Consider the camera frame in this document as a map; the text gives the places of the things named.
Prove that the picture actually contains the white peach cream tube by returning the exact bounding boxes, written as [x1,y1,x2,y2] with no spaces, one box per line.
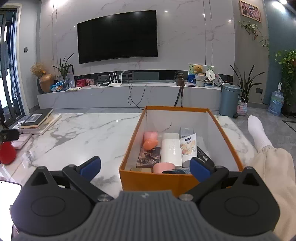
[180,133,197,168]

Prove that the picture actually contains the white rectangular case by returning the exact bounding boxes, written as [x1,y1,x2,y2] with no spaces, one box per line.
[161,133,182,168]

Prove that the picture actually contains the printed card box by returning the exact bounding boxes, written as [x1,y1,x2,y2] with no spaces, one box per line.
[136,147,161,168]

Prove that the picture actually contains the pink egg-shaped objects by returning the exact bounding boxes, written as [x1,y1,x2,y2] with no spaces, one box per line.
[143,131,159,151]

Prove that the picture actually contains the red object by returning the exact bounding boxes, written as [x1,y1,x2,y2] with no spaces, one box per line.
[0,142,16,165]

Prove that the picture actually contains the stack of books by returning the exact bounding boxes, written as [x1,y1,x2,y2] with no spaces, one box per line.
[12,108,61,136]

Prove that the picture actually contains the pink round container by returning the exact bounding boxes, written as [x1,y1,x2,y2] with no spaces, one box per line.
[152,162,175,174]

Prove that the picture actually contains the bronze vase dried flowers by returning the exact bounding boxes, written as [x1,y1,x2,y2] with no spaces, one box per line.
[31,63,55,94]

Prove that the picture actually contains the person leg white sock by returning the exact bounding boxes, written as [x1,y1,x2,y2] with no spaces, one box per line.
[248,115,295,240]

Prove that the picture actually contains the small woven basket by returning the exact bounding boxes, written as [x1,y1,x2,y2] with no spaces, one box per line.
[237,96,247,116]

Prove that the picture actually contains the grey-blue trash bin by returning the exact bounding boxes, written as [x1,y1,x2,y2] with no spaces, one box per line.
[219,84,241,118]

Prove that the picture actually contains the green floor plant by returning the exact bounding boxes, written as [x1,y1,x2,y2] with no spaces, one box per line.
[230,65,265,103]

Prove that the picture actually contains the white wifi router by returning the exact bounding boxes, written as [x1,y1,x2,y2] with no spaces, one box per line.
[108,73,122,87]

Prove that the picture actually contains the white round fan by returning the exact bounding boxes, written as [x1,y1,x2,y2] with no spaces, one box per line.
[205,69,216,81]

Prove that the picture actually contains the large water bottle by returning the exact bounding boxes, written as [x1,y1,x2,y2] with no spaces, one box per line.
[267,82,285,116]

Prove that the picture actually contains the yellow plush toy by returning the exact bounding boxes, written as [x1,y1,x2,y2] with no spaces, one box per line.
[193,65,205,75]

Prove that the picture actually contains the black television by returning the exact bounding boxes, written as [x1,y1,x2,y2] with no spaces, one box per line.
[77,10,158,64]

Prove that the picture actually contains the black power cable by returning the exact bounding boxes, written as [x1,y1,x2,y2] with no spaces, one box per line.
[127,79,149,110]

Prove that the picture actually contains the brown camera with strap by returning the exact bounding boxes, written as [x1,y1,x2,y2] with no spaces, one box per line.
[174,71,185,106]

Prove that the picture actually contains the framed wall picture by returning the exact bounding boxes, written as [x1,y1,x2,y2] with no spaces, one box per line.
[239,1,261,23]

